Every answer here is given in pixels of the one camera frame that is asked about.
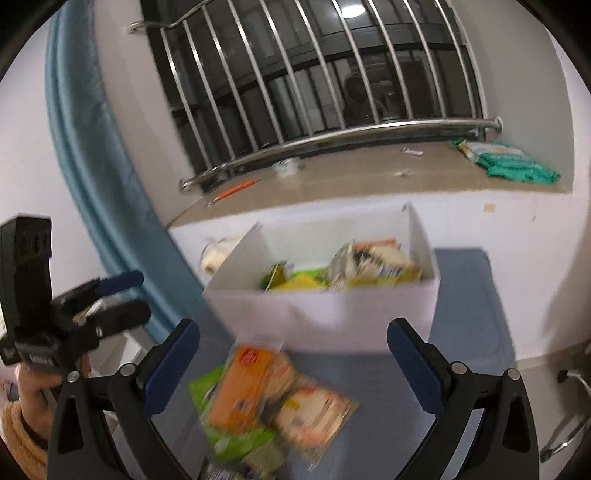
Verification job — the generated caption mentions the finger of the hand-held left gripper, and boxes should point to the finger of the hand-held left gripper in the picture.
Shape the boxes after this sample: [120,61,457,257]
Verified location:
[51,270,145,315]
[74,300,152,341]

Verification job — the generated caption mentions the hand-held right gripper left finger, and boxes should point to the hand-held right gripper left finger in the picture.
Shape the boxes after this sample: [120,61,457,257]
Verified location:
[46,318,201,480]

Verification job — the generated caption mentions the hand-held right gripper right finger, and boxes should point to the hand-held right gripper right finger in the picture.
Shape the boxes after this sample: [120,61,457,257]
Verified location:
[387,318,541,480]

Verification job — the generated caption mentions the orange-trimmed snack packet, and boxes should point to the orange-trimmed snack packet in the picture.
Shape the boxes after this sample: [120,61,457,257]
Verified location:
[206,345,282,432]

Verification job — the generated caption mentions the yellow-green snack packet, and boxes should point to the yellow-green snack packet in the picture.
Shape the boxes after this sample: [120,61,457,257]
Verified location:
[369,263,423,284]

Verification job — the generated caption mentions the green white snack packet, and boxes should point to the green white snack packet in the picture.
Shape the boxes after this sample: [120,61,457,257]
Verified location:
[188,364,278,464]

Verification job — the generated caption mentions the white cardboard box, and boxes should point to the white cardboard box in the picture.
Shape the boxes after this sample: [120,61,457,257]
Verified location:
[202,202,440,356]

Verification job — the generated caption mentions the round cracker packet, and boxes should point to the round cracker packet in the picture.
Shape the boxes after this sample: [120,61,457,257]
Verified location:
[272,374,360,464]

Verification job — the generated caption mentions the clear packet orange snacks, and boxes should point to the clear packet orange snacks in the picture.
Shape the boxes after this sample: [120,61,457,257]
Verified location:
[265,351,305,398]

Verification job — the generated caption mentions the white orange cartoon packet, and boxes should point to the white orange cartoon packet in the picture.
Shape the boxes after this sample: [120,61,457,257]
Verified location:
[353,237,407,271]

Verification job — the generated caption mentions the long beige cartoon packet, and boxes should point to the long beige cartoon packet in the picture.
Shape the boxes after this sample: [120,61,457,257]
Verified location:
[325,242,370,289]

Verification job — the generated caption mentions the dark green small packet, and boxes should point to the dark green small packet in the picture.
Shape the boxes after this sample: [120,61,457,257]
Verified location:
[263,261,289,291]

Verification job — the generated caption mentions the yellow snack packet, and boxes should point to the yellow snack packet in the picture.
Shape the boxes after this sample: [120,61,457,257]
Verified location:
[270,270,331,291]

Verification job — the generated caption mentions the person's left forearm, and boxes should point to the person's left forearm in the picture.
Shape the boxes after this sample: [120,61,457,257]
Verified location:
[0,401,51,480]

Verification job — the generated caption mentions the person's left hand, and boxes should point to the person's left hand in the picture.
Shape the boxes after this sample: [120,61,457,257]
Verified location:
[14,362,63,435]

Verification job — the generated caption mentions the blue-grey table cover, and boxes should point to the blue-grey table cover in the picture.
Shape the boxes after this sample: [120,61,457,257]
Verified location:
[111,248,518,480]

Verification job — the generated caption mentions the blue curtain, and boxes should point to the blue curtain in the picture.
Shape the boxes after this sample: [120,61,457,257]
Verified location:
[45,9,232,342]

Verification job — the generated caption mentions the orange pen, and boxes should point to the orange pen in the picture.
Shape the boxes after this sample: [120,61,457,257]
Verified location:
[208,180,259,206]

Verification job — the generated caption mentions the white chair chrome legs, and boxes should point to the white chair chrome legs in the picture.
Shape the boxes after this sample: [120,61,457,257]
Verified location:
[539,339,591,463]

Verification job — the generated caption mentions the beige stone window sill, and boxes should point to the beige stone window sill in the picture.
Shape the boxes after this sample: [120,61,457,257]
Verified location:
[168,138,571,229]

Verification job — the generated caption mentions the green wipes packet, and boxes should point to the green wipes packet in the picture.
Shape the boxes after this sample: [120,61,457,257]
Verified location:
[475,152,561,185]

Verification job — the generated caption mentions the pale wipes packet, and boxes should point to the pale wipes packet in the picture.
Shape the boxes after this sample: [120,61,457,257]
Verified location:
[455,140,525,162]

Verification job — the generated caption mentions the metal window grille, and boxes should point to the metal window grille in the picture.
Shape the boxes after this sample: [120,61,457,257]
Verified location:
[129,0,504,192]

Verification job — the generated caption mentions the dark glass window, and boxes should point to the dark glass window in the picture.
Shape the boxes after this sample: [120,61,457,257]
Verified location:
[141,0,485,185]

